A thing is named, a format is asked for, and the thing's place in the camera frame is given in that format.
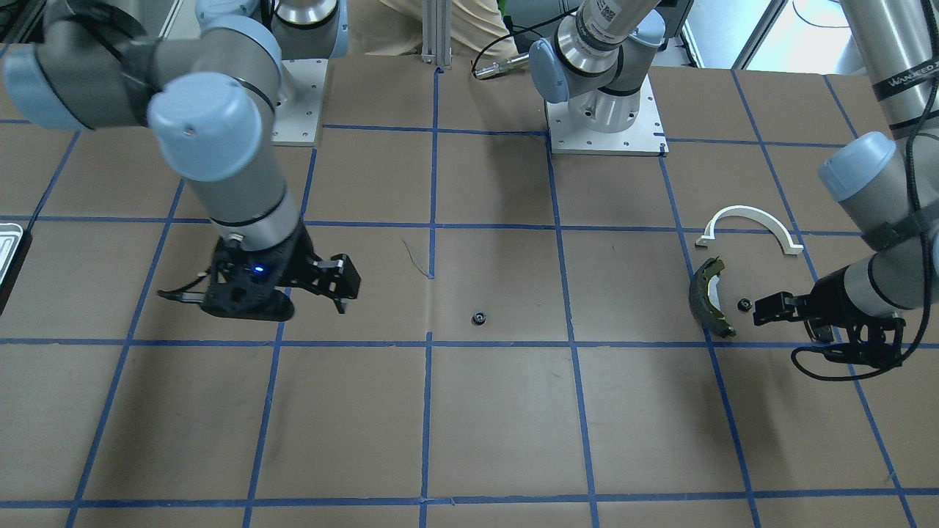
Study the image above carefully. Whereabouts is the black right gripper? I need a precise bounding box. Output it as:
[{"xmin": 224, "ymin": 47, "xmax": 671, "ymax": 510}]
[{"xmin": 202, "ymin": 221, "xmax": 361, "ymax": 322}]

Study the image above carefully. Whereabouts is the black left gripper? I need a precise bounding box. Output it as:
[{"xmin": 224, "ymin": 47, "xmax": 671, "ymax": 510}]
[{"xmin": 752, "ymin": 268, "xmax": 906, "ymax": 367}]

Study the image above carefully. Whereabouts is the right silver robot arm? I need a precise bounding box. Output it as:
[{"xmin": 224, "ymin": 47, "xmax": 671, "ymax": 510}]
[{"xmin": 3, "ymin": 1, "xmax": 361, "ymax": 322}]

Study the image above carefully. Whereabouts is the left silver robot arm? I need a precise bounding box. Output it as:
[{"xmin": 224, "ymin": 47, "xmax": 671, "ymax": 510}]
[{"xmin": 529, "ymin": 1, "xmax": 937, "ymax": 378}]

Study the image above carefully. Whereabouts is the silver metal tray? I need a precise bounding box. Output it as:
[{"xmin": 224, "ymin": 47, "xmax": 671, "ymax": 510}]
[{"xmin": 1, "ymin": 223, "xmax": 26, "ymax": 285}]

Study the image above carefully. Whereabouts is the green brake shoe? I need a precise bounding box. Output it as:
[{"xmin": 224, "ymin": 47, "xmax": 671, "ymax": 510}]
[{"xmin": 688, "ymin": 257, "xmax": 737, "ymax": 338}]

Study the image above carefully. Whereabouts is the white curved plastic part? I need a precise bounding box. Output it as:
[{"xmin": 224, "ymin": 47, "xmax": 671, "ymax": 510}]
[{"xmin": 695, "ymin": 205, "xmax": 805, "ymax": 255}]

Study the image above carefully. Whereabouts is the person in beige shirt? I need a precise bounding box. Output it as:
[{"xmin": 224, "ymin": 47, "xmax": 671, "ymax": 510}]
[{"xmin": 348, "ymin": 1, "xmax": 509, "ymax": 58}]

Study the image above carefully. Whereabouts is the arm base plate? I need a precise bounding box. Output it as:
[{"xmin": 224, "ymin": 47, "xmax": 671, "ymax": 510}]
[
  {"xmin": 544, "ymin": 76, "xmax": 668, "ymax": 156},
  {"xmin": 272, "ymin": 58, "xmax": 329, "ymax": 147}
]

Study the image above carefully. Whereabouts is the aluminium frame post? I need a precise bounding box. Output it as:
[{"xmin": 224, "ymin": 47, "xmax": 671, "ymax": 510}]
[{"xmin": 420, "ymin": 0, "xmax": 452, "ymax": 70}]

